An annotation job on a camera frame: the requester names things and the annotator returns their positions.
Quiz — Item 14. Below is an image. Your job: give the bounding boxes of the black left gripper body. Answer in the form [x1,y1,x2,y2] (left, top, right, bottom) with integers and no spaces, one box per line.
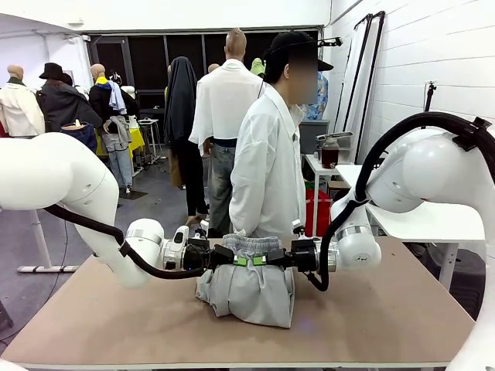
[183,238,215,272]

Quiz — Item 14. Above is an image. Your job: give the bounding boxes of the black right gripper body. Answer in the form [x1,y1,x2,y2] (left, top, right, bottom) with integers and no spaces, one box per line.
[290,239,319,274]

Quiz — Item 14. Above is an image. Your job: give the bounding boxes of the grey training pants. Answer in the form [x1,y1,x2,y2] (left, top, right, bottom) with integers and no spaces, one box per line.
[194,233,298,329]

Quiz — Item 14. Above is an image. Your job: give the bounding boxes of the red bag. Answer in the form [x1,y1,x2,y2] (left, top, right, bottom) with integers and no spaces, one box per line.
[305,188,333,237]

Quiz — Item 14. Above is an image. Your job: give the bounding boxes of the small white side table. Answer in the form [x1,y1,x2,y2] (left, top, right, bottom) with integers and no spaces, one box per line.
[305,153,350,194]

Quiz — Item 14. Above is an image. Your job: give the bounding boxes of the person in white shirt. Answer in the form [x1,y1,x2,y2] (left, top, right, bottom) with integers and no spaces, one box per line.
[228,38,336,239]

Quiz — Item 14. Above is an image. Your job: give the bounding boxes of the glass jar with brown liquid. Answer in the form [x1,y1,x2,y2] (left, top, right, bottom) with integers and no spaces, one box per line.
[321,138,340,170]

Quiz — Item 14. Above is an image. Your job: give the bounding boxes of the grey bin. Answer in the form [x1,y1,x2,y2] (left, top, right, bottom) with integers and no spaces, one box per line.
[299,119,330,155]

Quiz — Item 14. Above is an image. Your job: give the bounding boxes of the grey metal lever tool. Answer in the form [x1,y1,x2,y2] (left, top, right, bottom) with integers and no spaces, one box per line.
[316,131,354,142]

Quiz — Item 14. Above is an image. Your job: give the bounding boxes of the yellow cloth table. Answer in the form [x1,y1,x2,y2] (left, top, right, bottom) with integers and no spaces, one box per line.
[95,127,146,155]

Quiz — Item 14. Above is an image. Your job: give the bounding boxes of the white metal stool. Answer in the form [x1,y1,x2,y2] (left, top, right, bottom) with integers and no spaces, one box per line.
[138,117,163,165]

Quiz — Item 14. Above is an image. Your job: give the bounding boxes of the man in blue floral shirt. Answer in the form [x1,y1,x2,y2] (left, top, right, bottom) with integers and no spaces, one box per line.
[303,71,329,121]

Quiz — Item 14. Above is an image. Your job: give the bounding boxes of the black plastic stool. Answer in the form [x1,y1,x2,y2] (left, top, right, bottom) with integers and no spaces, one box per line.
[440,247,486,322]

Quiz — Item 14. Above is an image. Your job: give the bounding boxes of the mannequin in dark blue jeans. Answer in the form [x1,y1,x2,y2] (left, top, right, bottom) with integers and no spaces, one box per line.
[60,121,98,154]

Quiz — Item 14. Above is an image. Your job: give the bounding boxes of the mannequin with yellow collar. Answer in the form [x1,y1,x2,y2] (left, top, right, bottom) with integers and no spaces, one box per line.
[88,63,140,190]

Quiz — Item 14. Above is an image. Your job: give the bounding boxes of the black framed white panel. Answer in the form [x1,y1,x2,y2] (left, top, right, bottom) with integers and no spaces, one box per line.
[333,13,373,134]
[353,10,387,165]

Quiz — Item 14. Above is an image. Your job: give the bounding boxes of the black tripod stand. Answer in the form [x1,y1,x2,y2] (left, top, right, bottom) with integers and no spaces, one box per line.
[423,80,439,114]

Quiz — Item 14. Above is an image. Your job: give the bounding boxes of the mannequin in black jacket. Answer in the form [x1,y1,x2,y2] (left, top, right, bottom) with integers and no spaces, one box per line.
[36,70,104,134]

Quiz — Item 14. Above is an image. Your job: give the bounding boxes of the black cap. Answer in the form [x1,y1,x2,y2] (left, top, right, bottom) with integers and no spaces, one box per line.
[268,31,334,73]

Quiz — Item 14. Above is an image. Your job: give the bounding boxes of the mannequin in cream jacket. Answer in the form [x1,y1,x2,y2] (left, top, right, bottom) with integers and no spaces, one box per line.
[0,64,46,138]

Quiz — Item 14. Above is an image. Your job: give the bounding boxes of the black bucket hat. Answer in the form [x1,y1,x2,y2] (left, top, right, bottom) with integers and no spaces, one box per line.
[39,63,65,81]

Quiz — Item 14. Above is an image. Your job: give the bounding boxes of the left arm black cable sleeve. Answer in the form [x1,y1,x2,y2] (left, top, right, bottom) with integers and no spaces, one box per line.
[43,203,212,281]

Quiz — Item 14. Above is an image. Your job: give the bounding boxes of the black floor cable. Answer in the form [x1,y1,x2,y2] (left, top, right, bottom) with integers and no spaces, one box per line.
[0,220,69,344]

